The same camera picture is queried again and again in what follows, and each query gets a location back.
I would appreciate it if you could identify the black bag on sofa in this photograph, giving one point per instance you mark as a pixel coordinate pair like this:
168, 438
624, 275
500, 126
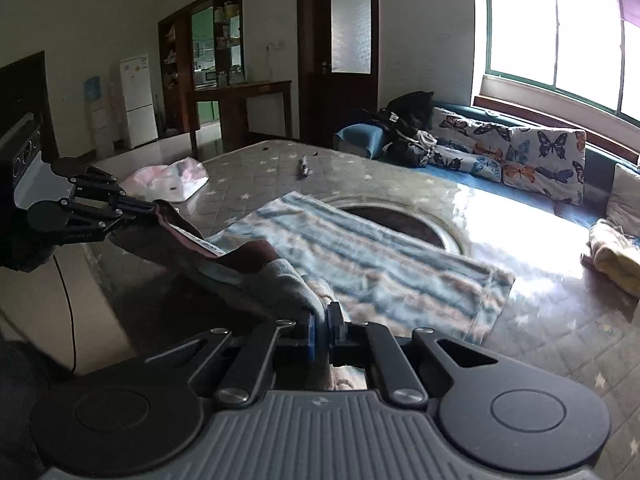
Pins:
404, 121

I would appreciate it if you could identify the white refrigerator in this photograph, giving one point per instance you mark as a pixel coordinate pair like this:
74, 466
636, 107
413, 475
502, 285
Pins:
137, 102

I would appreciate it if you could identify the blue sofa bench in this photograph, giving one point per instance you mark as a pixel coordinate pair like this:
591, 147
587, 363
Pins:
367, 139

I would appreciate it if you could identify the butterfly print cushion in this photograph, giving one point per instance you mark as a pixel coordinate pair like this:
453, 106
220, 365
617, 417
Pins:
468, 145
547, 161

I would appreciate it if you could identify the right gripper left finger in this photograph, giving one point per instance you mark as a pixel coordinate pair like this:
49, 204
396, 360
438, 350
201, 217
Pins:
312, 333

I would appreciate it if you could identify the folded cream yellow blanket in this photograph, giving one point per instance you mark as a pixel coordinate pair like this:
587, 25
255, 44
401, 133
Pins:
615, 254

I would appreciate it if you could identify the dark wooden shelf cabinet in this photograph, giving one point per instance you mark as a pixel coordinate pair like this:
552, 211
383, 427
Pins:
201, 45

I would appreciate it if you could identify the pink white plastic bag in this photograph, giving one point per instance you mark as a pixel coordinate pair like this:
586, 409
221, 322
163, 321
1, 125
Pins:
174, 183

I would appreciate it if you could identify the water dispenser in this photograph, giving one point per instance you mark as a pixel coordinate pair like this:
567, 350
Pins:
99, 118

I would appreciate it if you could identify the dark wooden desk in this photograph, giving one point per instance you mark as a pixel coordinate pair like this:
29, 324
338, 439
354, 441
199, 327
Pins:
232, 102

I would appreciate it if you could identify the round black induction cooktop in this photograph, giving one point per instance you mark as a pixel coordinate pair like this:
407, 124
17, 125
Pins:
405, 219

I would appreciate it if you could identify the striped blue pink garment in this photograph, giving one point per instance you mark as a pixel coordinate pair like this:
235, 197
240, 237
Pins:
298, 253

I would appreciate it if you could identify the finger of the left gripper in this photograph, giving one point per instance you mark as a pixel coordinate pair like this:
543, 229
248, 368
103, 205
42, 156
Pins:
87, 181
87, 222

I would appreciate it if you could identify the grey white pillow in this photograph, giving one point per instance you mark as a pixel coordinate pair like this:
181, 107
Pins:
623, 208

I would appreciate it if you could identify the window with green frame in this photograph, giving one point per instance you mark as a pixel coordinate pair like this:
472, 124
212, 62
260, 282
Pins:
587, 50

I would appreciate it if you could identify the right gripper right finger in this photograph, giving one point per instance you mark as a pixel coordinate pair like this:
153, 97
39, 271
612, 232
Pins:
337, 324

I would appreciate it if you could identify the dark wooden door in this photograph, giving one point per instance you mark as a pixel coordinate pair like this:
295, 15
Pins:
338, 63

